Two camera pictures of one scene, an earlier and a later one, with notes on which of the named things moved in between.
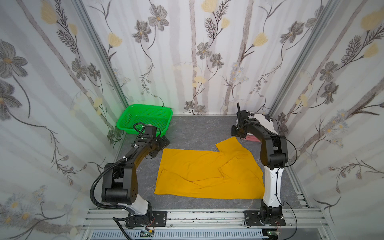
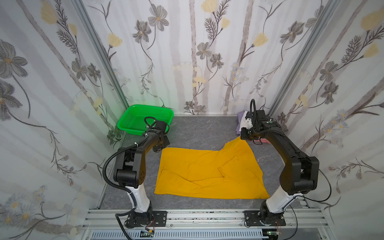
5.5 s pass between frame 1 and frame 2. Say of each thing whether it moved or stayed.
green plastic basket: stayed
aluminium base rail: stayed
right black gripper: moved
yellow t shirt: stayed
